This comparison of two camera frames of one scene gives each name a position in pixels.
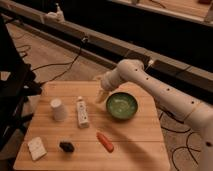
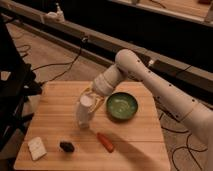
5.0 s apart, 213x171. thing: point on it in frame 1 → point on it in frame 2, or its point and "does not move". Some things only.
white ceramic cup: (60, 111) → (85, 106)
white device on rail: (56, 16) does not move
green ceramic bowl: (122, 105) does not move
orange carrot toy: (107, 145) does not move
